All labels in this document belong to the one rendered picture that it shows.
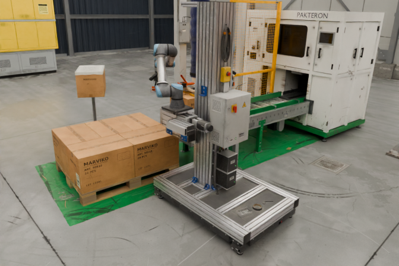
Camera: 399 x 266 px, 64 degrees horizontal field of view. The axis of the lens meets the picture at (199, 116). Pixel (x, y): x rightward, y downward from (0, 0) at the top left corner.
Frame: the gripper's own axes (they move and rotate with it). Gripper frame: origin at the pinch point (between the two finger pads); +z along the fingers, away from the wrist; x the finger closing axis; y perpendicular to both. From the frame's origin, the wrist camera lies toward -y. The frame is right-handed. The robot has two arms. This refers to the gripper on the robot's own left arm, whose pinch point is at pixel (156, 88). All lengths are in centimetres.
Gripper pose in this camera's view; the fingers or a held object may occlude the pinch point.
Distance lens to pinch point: 379.1
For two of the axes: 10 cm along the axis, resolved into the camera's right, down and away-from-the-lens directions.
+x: -5.9, -2.7, 7.6
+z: -0.2, 9.5, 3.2
